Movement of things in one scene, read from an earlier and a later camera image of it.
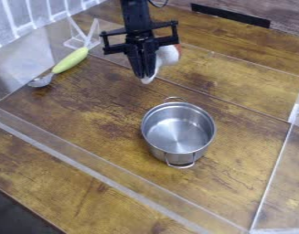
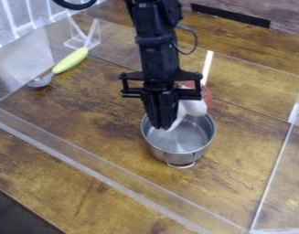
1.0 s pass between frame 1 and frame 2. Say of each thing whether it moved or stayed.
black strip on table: stayed
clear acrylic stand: stayed
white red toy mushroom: moved
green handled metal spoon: stayed
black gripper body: moved
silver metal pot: stayed
